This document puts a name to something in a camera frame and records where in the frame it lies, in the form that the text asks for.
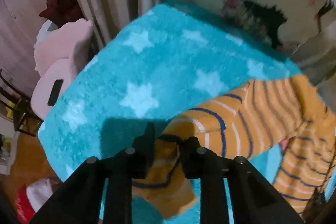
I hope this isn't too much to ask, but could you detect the orange striped small shirt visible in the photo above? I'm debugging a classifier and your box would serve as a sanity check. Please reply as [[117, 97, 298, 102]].
[[131, 74, 336, 220]]

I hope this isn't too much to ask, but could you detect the blue star-print cartoon blanket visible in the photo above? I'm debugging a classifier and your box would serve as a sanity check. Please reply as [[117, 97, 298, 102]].
[[38, 0, 331, 224]]

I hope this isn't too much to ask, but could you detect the dark red cap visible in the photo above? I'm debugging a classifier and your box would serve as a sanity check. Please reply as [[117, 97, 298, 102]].
[[39, 0, 84, 24]]

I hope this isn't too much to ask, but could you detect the pink chair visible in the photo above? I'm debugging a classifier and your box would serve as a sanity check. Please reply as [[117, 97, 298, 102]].
[[30, 19, 94, 120]]

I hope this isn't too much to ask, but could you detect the black metal rack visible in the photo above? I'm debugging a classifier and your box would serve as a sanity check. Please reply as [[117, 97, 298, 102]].
[[0, 69, 43, 137]]

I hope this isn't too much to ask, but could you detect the red plastic bag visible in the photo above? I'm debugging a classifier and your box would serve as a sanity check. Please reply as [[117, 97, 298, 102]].
[[14, 183, 36, 221]]

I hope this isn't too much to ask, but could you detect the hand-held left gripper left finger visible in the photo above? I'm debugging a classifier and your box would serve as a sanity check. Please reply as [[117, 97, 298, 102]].
[[30, 122, 156, 224]]

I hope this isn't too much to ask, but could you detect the plain beige pillow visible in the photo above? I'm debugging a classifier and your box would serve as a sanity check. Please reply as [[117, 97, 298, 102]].
[[291, 30, 336, 86]]

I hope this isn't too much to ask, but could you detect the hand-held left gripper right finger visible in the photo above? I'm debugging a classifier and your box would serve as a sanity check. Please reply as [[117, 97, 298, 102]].
[[179, 136, 305, 224]]

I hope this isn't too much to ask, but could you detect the white cloth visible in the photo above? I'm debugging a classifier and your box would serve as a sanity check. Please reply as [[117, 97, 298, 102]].
[[36, 20, 60, 42]]

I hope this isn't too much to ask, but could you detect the pink wardrobe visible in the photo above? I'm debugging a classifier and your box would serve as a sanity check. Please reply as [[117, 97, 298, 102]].
[[0, 0, 49, 89]]

